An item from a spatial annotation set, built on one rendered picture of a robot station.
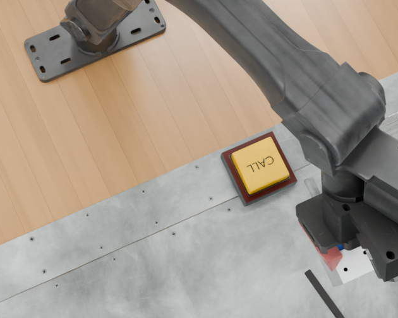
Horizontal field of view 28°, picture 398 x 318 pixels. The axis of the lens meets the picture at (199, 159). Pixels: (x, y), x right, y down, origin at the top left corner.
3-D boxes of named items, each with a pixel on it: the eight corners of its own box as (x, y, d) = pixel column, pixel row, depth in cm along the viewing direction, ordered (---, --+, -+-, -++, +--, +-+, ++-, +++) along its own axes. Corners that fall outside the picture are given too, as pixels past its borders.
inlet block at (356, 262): (285, 190, 99) (293, 182, 94) (321, 175, 100) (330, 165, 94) (333, 287, 97) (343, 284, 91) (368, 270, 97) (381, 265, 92)
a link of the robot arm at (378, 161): (462, 188, 78) (460, 121, 68) (407, 252, 76) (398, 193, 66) (367, 133, 84) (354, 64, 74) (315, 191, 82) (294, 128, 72)
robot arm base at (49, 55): (168, 6, 108) (146, -36, 110) (33, 64, 106) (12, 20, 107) (168, 30, 116) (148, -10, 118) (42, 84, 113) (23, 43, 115)
